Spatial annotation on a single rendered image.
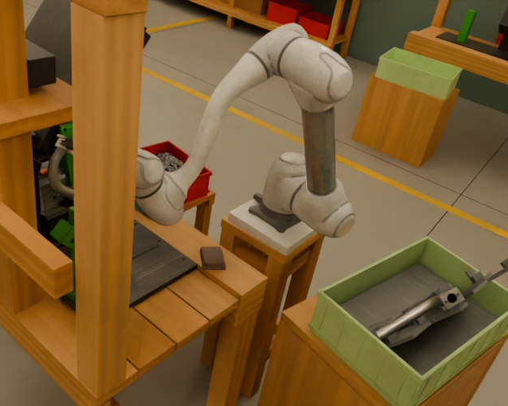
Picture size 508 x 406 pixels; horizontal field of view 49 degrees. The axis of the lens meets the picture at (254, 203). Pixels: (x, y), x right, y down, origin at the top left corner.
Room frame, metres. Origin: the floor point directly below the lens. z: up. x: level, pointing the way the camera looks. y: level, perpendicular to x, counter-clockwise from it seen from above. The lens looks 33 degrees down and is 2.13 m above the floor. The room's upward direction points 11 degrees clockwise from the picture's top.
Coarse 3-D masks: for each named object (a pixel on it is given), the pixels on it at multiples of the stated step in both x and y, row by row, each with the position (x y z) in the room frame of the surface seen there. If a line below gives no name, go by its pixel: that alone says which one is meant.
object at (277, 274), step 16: (224, 240) 1.81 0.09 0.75; (240, 240) 1.83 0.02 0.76; (320, 240) 1.89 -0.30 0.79; (240, 256) 1.78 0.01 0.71; (256, 256) 1.75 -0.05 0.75; (304, 256) 1.83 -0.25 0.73; (272, 272) 1.68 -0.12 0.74; (288, 272) 1.71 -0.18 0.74; (304, 272) 1.87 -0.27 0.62; (272, 288) 1.67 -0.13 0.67; (304, 288) 1.87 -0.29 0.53; (272, 304) 1.66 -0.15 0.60; (288, 304) 1.88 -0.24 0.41; (256, 320) 1.69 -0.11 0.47; (272, 320) 1.68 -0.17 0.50; (208, 336) 1.81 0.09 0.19; (256, 336) 1.68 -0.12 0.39; (272, 336) 1.71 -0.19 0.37; (208, 352) 1.80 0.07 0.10; (256, 352) 1.67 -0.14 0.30; (256, 368) 1.66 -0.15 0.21; (256, 384) 1.68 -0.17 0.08
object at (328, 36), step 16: (192, 0) 7.55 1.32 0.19; (208, 0) 7.48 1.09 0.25; (224, 0) 7.41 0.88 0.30; (240, 0) 7.31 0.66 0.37; (256, 0) 7.22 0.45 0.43; (272, 0) 7.12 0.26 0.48; (288, 0) 7.40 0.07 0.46; (240, 16) 7.16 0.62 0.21; (256, 16) 7.10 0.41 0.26; (272, 16) 7.03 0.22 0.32; (288, 16) 6.93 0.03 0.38; (304, 16) 6.94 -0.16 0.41; (320, 16) 7.15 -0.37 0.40; (336, 16) 6.57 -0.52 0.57; (352, 16) 6.94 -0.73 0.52; (320, 32) 6.69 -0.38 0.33; (336, 32) 6.60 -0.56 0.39
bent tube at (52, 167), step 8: (64, 136) 1.50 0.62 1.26; (56, 152) 1.48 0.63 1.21; (64, 152) 1.49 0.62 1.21; (56, 160) 1.47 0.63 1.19; (48, 168) 1.45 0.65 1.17; (56, 168) 1.46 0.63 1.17; (48, 176) 1.44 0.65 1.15; (56, 176) 1.45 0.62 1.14; (56, 184) 1.44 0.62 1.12; (64, 192) 1.45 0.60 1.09; (72, 192) 1.48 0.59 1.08
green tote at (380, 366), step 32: (416, 256) 1.77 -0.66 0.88; (448, 256) 1.73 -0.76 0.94; (352, 288) 1.50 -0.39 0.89; (320, 320) 1.35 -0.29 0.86; (352, 320) 1.27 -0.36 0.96; (352, 352) 1.24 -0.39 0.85; (384, 352) 1.18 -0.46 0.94; (480, 352) 1.39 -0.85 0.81; (384, 384) 1.15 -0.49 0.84; (416, 384) 1.09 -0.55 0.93
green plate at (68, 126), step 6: (60, 126) 1.55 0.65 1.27; (66, 126) 1.56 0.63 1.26; (72, 126) 1.58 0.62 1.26; (60, 132) 1.55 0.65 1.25; (66, 132) 1.56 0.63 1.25; (72, 132) 1.57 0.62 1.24; (72, 138) 1.57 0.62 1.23; (66, 156) 1.53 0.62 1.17; (72, 156) 1.55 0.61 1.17; (60, 162) 1.57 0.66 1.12; (66, 162) 1.53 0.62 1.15; (72, 162) 1.54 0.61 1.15; (66, 168) 1.55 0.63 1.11; (72, 168) 1.54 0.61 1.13; (72, 174) 1.53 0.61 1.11; (72, 180) 1.52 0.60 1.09; (72, 186) 1.52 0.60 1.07
